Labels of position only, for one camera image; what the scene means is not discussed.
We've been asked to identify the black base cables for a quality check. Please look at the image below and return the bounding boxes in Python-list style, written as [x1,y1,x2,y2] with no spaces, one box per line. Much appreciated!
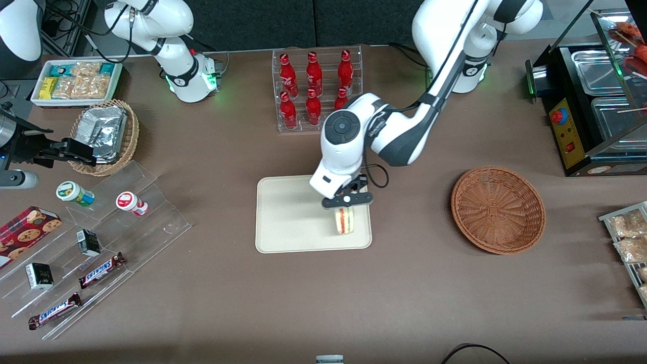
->
[388,42,428,69]

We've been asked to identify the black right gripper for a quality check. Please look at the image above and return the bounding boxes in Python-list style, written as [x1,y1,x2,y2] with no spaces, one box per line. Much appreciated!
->
[9,119,98,169]

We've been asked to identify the black table edge cable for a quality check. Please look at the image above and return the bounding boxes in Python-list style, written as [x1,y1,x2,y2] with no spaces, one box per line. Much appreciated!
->
[441,344,511,364]

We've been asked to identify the brown snickers bar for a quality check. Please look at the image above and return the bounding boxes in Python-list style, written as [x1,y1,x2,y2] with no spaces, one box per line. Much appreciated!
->
[78,252,127,290]
[28,292,82,331]

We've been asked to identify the brown wicker basket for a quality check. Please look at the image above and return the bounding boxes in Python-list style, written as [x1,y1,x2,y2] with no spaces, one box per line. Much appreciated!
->
[451,166,546,255]

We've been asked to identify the triangular sandwich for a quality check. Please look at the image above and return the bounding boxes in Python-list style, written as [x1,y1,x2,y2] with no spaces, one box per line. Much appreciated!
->
[333,206,356,236]

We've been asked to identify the red skewered food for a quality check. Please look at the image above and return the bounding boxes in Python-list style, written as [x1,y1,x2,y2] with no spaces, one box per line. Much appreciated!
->
[609,21,647,61]

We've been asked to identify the red lid snack cup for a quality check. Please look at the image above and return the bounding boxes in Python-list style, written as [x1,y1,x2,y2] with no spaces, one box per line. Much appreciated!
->
[116,191,149,217]

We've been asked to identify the small black box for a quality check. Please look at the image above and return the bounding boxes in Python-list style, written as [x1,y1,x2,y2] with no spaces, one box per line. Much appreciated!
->
[76,229,102,257]
[25,262,54,290]

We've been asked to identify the green lid snack cup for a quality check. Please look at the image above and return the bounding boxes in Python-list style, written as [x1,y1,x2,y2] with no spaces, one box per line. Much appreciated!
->
[56,180,96,208]

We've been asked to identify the red cookie box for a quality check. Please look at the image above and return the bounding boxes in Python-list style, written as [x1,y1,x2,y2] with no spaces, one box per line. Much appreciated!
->
[0,206,63,270]

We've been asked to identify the clear fried snack bag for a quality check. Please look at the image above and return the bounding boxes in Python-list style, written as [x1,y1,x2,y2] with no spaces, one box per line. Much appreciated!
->
[609,210,647,238]
[614,237,647,263]

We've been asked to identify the cream plastic tray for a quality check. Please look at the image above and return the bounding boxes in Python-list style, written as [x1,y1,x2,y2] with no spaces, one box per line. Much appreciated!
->
[255,174,373,254]

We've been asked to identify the clear acrylic stepped shelf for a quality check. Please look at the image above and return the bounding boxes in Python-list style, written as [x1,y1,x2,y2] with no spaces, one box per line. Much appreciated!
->
[0,161,193,340]

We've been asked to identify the clear acrylic bottle rack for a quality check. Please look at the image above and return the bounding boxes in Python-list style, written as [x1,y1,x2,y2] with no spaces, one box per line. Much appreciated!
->
[272,45,364,133]

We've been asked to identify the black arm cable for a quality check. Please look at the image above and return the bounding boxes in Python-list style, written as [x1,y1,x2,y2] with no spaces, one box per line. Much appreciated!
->
[365,0,481,189]

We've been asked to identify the clear rice cracker bag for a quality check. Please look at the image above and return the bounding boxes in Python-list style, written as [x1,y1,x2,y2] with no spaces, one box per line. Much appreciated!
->
[53,76,84,99]
[76,74,111,100]
[71,62,102,78]

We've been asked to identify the dark partition panel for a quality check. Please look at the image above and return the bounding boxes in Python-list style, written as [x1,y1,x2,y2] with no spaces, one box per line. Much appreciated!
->
[184,0,425,52]

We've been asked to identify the white snack tray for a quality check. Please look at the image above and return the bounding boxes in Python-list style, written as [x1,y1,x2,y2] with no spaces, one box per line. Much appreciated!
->
[30,60,123,108]

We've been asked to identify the black food warmer cabinet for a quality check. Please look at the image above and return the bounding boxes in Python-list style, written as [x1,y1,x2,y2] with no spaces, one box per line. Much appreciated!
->
[525,8,647,177]

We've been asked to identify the grey metal snack tray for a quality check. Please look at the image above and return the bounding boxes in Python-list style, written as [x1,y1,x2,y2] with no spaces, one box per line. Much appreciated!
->
[599,201,647,309]

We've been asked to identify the light wicker basket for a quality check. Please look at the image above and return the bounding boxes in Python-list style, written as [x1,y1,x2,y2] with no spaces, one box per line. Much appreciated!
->
[67,99,140,177]

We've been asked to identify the silver foil packages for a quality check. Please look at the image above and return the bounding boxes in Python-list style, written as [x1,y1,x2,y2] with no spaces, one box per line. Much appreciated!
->
[76,106,128,163]

